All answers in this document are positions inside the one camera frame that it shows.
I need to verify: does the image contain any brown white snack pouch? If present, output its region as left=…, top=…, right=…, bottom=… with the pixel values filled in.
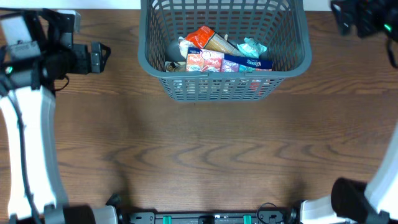
left=164, top=61, right=186, bottom=72
left=178, top=33, right=234, bottom=58

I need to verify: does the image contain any multicolour tissue pack bundle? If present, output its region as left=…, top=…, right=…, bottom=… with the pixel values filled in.
left=185, top=47, right=274, bottom=73

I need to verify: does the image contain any white wet wipes pack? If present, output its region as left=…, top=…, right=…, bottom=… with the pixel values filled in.
left=237, top=37, right=267, bottom=58

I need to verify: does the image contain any orange yellow snack package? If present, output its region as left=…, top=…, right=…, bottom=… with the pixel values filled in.
left=185, top=25, right=265, bottom=94

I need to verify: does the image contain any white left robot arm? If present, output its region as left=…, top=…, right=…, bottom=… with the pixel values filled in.
left=1, top=9, right=123, bottom=224

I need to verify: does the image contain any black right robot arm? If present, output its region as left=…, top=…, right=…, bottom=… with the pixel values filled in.
left=285, top=0, right=397, bottom=223

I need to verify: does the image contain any grey plastic mesh basket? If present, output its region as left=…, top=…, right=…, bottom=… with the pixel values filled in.
left=138, top=0, right=312, bottom=101

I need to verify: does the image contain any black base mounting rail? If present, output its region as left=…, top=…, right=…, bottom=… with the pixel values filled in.
left=126, top=208, right=300, bottom=224

